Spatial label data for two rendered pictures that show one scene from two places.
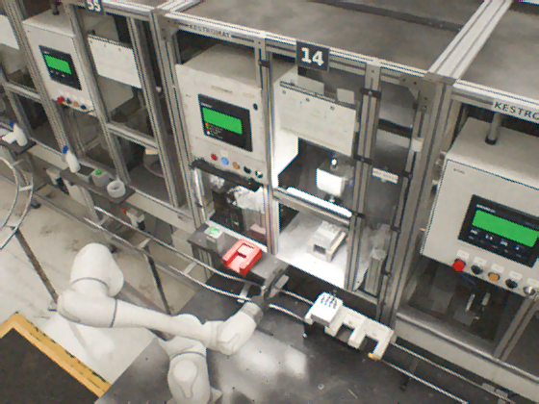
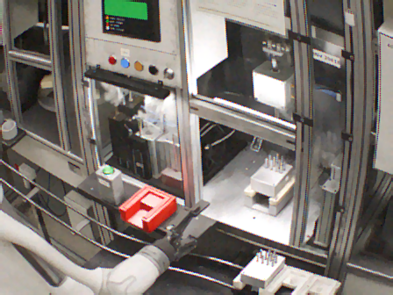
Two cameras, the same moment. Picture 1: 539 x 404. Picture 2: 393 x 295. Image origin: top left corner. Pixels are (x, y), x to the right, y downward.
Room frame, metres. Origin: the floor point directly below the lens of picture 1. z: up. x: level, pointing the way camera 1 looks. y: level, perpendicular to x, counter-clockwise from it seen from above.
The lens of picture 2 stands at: (-0.25, -0.10, 2.41)
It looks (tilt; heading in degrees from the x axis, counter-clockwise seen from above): 35 degrees down; 2
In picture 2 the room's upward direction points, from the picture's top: 4 degrees counter-clockwise
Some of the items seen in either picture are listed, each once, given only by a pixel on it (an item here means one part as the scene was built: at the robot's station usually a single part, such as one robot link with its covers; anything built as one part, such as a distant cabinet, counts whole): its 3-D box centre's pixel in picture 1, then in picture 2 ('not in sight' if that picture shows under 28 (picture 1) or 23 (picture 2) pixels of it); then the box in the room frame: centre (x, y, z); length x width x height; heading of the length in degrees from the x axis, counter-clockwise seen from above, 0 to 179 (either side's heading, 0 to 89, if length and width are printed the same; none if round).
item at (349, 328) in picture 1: (347, 329); (289, 290); (1.13, -0.32, 0.84); 0.36 x 0.14 x 0.10; 54
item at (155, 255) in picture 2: (251, 314); (153, 261); (1.05, 0.10, 1.12); 0.09 x 0.06 x 0.09; 55
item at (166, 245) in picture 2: (262, 300); (167, 247); (1.11, 0.05, 1.12); 0.09 x 0.07 x 0.08; 145
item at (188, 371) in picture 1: (188, 380); not in sight; (0.93, 0.38, 0.85); 0.18 x 0.16 x 0.22; 7
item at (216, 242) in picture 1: (216, 238); (111, 183); (1.61, 0.27, 0.97); 0.08 x 0.08 x 0.12; 54
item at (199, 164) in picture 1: (224, 173); (123, 79); (1.63, 0.19, 1.37); 0.36 x 0.04 x 0.04; 54
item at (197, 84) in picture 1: (238, 113); (147, 5); (1.74, 0.11, 1.60); 0.42 x 0.29 x 0.46; 54
